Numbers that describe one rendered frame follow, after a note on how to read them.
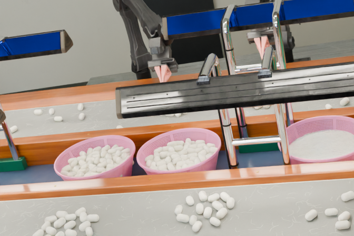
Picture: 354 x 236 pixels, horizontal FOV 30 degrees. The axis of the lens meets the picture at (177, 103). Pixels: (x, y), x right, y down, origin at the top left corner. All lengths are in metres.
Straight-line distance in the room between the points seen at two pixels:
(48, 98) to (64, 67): 1.95
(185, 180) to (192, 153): 0.19
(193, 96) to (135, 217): 0.41
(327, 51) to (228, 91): 1.31
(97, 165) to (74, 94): 0.59
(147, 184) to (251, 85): 0.50
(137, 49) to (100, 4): 1.73
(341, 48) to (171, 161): 1.08
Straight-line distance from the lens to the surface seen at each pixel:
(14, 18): 4.64
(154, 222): 1.79
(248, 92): 1.58
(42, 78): 4.74
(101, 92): 2.63
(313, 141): 2.03
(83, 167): 2.15
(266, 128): 2.13
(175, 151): 2.13
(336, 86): 1.56
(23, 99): 2.78
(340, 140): 2.02
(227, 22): 1.99
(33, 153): 2.39
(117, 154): 2.17
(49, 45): 2.31
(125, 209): 1.87
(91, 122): 2.45
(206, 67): 1.65
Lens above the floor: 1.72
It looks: 24 degrees down
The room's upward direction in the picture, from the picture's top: 13 degrees counter-clockwise
